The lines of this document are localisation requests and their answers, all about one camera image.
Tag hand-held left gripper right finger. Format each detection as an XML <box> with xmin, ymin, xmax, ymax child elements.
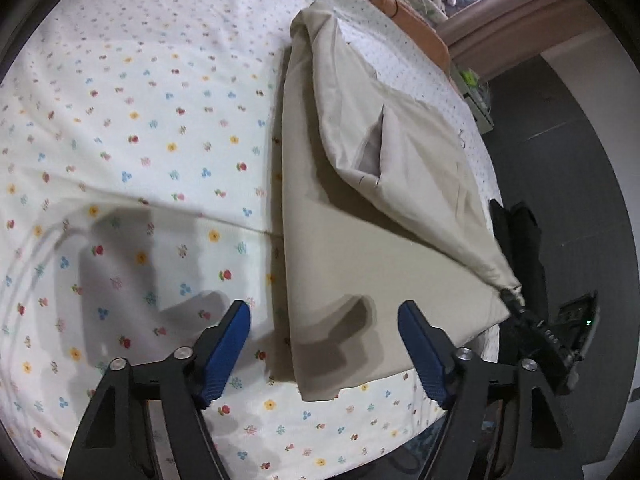
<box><xmin>398</xmin><ymin>300</ymin><xmax>584</xmax><ymax>480</ymax></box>

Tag floral bed sheet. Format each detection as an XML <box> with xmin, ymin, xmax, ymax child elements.
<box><xmin>0</xmin><ymin>0</ymin><xmax>506</xmax><ymax>478</ymax></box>

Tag cream pants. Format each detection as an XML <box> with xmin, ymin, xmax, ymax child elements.
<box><xmin>274</xmin><ymin>0</ymin><xmax>523</xmax><ymax>403</ymax></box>

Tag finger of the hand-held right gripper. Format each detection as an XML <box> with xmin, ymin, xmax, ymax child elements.
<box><xmin>499</xmin><ymin>287</ymin><xmax>536</xmax><ymax>321</ymax></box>

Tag orange blanket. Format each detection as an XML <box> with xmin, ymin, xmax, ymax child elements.
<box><xmin>320</xmin><ymin>0</ymin><xmax>451</xmax><ymax>68</ymax></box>

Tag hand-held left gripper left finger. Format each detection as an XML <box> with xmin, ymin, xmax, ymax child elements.
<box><xmin>62</xmin><ymin>300</ymin><xmax>252</xmax><ymax>480</ymax></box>

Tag pinkish window sill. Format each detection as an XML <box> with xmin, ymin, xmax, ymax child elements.
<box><xmin>440</xmin><ymin>0</ymin><xmax>603</xmax><ymax>81</ymax></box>

